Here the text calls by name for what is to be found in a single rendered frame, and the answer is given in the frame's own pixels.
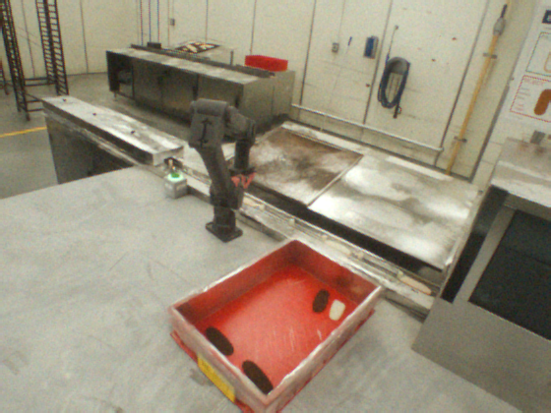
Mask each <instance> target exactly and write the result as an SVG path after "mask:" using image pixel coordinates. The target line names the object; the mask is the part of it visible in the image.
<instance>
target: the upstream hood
mask: <svg viewBox="0 0 551 413"><path fill-rule="evenodd" d="M41 101H42V105H43V107H44V108H45V109H47V110H50V111H52V112H54V113H55V114H57V115H58V116H62V117H63V118H64V119H66V120H68V121H69V122H70V121H71V122H73V123H74V124H76V125H78V126H79V127H81V128H82V127H83V128H84V129H85V130H87V131H89V132H90V133H92V134H96V135H97V136H99V137H101V138H102V139H104V140H106V141H107V142H109V143H112V144H114V145H116V146H117V147H119V148H122V149H123V150H125V151H129V152H130V153H131V154H133V155H135V156H136V157H138V158H140V159H141V160H143V161H145V162H147V163H150V164H152V165H157V164H160V163H163V162H164V159H165V158H168V157H170V156H173V155H176V158H179V157H180V158H182V159H184V153H183V149H184V146H182V145H180V144H178V143H176V142H174V141H172V140H170V139H169V138H164V137H162V136H160V135H158V134H156V133H154V132H152V131H149V130H147V129H146V128H145V129H144V128H141V127H139V126H138V125H136V124H133V123H131V122H129V121H125V120H123V119H121V118H120V117H117V116H115V115H114V114H109V113H107V112H106V111H104V110H101V109H100V108H99V109H98V108H96V107H94V106H92V105H90V104H89V103H84V102H83V101H81V100H78V99H77V98H74V97H72V96H70V95H69V94H66V95H63V96H55V97H45V98H42V99H41Z"/></svg>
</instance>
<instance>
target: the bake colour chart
mask: <svg viewBox="0 0 551 413"><path fill-rule="evenodd" d="M524 54H525V55H524V56H523V58H522V62H521V64H520V68H519V71H518V74H517V76H516V77H515V82H514V84H513V85H512V89H511V91H510V93H509V97H508V98H507V100H506V105H505V106H504V108H503V112H502V114H501V116H500V118H499V120H503V121H506V122H510V123H513V124H516V125H521V126H524V127H527V128H530V129H533V130H537V131H540V132H544V133H547V134H550V135H551V6H549V5H543V7H542V10H541V12H540V16H539V17H538V21H537V23H536V26H535V28H534V32H533V34H532V37H531V39H530V40H529V45H528V46H527V50H526V51H525V53H524Z"/></svg>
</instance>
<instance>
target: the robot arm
mask: <svg viewBox="0 0 551 413"><path fill-rule="evenodd" d="M190 114H191V116H192V121H191V126H190V131H189V136H188V141H187V145H188V147H189V148H193V149H195V150H196V151H197V152H198V153H199V156H200V157H201V159H202V161H203V163H204V165H205V167H206V169H207V172H208V174H209V175H210V177H211V180H212V183H211V186H210V189H209V193H210V203H211V205H212V206H214V218H213V221H210V222H208V223H206V227H205V228H206V229H207V230H208V231H210V232H211V233H212V234H213V235H214V236H215V237H217V238H218V239H219V240H220V241H221V242H223V243H228V242H230V241H232V240H234V239H236V238H238V237H241V236H243V230H242V229H241V228H239V227H238V226H236V217H235V212H234V210H240V209H241V208H242V205H243V201H244V189H243V188H241V187H237V185H238V183H239V180H240V178H238V177H236V176H235V174H236V175H239V174H240V173H241V174H242V180H243V186H244V188H246V189H247V188H248V186H249V184H250V183H251V181H252V179H253V177H254V176H255V174H256V170H254V169H255V166H253V165H251V164H249V160H250V149H251V148H252V147H253V146H254V144H255V143H256V140H257V139H256V129H257V124H256V122H255V120H254V119H250V118H248V117H245V116H243V115H240V114H238V109H236V108H235V107H233V106H230V104H229V102H226V101H222V102H220V101H214V100H209V99H203V98H198V99H197V101H192V102H191V105H190ZM208 123H210V124H209V125H208ZM226 129H228V130H229V131H230V132H231V137H234V138H236V139H235V148H234V161H233V165H231V166H227V164H226V161H225V158H224V155H223V148H222V144H221V142H222V139H223V136H224V133H225V130H226ZM233 173H234V174H233ZM247 175H250V178H249V180H248V182H247V184H246V176H247Z"/></svg>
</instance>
